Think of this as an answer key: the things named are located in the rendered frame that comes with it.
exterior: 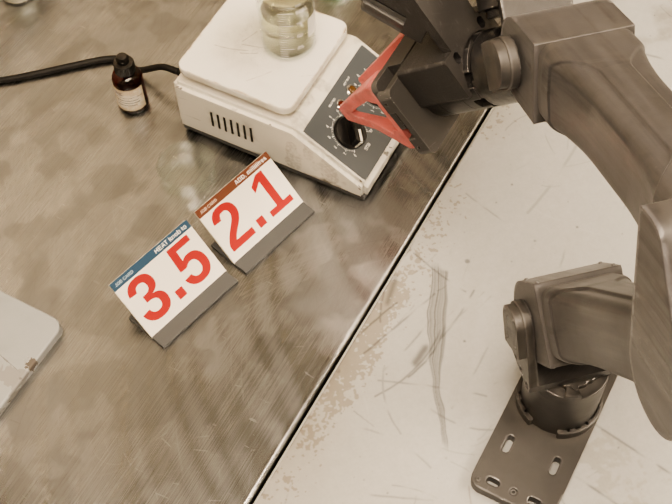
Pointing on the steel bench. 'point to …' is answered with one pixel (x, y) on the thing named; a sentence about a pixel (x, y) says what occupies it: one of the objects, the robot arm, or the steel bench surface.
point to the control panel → (316, 129)
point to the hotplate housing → (278, 126)
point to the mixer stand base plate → (22, 344)
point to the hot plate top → (256, 58)
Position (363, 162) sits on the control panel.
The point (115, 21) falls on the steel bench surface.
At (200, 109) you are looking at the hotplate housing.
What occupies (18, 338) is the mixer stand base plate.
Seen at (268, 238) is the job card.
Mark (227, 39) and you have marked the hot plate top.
